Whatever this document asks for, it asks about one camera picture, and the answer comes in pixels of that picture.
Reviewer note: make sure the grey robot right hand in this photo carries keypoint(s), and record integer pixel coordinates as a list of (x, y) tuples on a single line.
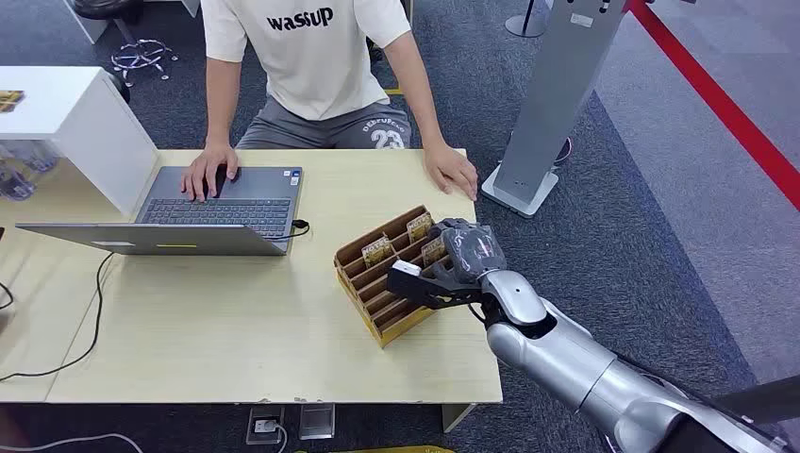
[(470, 249)]

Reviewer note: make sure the brown printed card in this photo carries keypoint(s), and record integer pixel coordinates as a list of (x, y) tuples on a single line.
[(377, 251), (419, 227), (432, 252)]

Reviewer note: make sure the person's right forearm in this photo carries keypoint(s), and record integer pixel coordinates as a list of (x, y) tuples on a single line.
[(222, 106)]

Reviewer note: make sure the person's left forearm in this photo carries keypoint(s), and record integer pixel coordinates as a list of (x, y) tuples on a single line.
[(420, 94)]

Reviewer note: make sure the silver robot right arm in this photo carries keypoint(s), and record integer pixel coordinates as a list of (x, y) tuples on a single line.
[(562, 356)]

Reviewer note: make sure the person's left hand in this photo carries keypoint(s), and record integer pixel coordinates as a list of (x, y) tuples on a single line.
[(451, 169)]

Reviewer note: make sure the person's hand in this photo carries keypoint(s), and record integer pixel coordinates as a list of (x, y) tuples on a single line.
[(206, 169), (451, 169)]

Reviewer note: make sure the brown slotted card holder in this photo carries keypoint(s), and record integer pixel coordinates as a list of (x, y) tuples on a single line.
[(381, 294)]

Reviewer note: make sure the person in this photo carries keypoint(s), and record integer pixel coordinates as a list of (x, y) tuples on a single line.
[(315, 59)]

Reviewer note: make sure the person's right hand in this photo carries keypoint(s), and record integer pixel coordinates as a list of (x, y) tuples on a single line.
[(206, 169)]

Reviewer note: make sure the grey standing kiosk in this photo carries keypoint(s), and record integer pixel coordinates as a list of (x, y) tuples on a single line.
[(550, 106)]

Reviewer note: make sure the white table leg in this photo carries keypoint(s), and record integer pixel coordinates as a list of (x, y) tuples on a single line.
[(456, 416)]

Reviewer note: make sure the metal floor plate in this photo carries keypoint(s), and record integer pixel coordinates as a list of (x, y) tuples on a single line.
[(317, 421)]

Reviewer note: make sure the round grey stand base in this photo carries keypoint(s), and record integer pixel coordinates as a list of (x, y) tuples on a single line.
[(525, 25)]

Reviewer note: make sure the grey laptop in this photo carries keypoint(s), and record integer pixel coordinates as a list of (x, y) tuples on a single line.
[(219, 209)]

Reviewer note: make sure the floor socket box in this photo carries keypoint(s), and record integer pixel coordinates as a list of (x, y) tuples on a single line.
[(265, 425)]

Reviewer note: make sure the dark grey robot body panel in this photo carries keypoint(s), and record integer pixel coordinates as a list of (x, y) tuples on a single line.
[(759, 397)]

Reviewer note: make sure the office chair with chrome base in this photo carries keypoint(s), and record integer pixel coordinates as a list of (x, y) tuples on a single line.
[(139, 53)]

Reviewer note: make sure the white shelf box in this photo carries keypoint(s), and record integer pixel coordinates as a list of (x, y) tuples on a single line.
[(75, 119)]

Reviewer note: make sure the clear plastic bottles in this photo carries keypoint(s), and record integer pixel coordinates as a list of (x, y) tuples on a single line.
[(22, 172)]

